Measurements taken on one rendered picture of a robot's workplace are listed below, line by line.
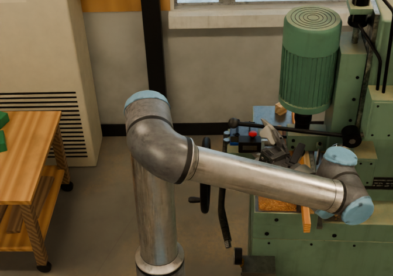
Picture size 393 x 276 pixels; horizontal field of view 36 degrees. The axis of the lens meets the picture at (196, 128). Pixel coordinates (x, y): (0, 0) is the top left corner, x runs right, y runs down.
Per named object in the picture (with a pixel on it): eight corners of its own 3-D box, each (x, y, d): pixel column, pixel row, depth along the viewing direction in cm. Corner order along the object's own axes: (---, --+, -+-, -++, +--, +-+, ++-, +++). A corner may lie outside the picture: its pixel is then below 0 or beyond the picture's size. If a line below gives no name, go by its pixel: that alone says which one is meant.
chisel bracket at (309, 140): (285, 141, 217) (286, 123, 212) (324, 142, 216) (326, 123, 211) (286, 155, 211) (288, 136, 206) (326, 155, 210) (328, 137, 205)
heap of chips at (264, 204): (258, 192, 204) (258, 186, 202) (295, 193, 203) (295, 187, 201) (258, 210, 197) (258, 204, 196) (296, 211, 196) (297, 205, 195)
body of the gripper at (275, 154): (259, 147, 185) (286, 171, 178) (279, 138, 190) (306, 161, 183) (255, 165, 190) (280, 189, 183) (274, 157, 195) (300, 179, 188)
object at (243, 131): (230, 130, 222) (230, 118, 218) (259, 130, 221) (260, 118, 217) (229, 152, 211) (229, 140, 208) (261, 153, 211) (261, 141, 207)
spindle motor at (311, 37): (277, 85, 208) (282, 3, 189) (328, 86, 207) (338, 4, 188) (279, 116, 195) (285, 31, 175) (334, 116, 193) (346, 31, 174)
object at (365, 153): (347, 167, 204) (351, 140, 196) (367, 168, 203) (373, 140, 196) (350, 186, 196) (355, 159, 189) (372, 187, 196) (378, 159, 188)
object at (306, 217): (291, 114, 238) (292, 106, 235) (296, 114, 238) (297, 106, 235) (303, 232, 189) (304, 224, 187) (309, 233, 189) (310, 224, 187)
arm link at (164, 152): (140, 144, 130) (386, 204, 154) (135, 111, 140) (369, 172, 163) (121, 182, 136) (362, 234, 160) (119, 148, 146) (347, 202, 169)
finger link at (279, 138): (275, 128, 186) (286, 154, 186) (278, 127, 187) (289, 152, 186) (266, 133, 190) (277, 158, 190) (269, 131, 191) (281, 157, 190)
